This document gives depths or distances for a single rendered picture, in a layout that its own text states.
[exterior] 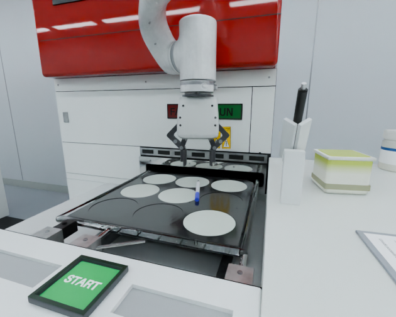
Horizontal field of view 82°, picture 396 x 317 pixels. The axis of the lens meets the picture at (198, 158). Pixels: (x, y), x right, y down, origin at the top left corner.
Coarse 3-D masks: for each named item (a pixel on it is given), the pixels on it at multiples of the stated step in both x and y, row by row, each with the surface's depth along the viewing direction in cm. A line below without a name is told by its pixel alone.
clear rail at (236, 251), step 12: (60, 216) 45; (96, 228) 42; (108, 228) 41; (120, 228) 41; (132, 228) 40; (156, 240) 38; (168, 240) 38; (180, 240) 37; (192, 240) 37; (216, 252) 35; (228, 252) 35; (240, 252) 34
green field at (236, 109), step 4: (220, 108) 70; (224, 108) 70; (228, 108) 70; (232, 108) 69; (236, 108) 69; (240, 108) 68; (220, 112) 70; (224, 112) 70; (228, 112) 70; (232, 112) 69; (236, 112) 69; (240, 112) 69; (220, 116) 71; (224, 116) 70; (228, 116) 70; (232, 116) 70; (236, 116) 69; (240, 116) 69
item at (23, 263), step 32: (0, 256) 25; (32, 256) 24; (64, 256) 24; (96, 256) 24; (0, 288) 20; (32, 288) 20; (128, 288) 20; (160, 288) 20; (192, 288) 20; (224, 288) 20; (256, 288) 20
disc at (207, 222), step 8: (192, 216) 46; (200, 216) 46; (208, 216) 46; (216, 216) 46; (224, 216) 46; (184, 224) 43; (192, 224) 43; (200, 224) 43; (208, 224) 43; (216, 224) 43; (224, 224) 43; (232, 224) 43; (192, 232) 40; (200, 232) 40; (208, 232) 40; (216, 232) 40; (224, 232) 40
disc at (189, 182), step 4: (180, 180) 68; (184, 180) 68; (188, 180) 68; (192, 180) 68; (196, 180) 68; (200, 180) 68; (204, 180) 68; (180, 184) 64; (184, 184) 64; (188, 184) 64; (192, 184) 64; (200, 184) 64; (204, 184) 64
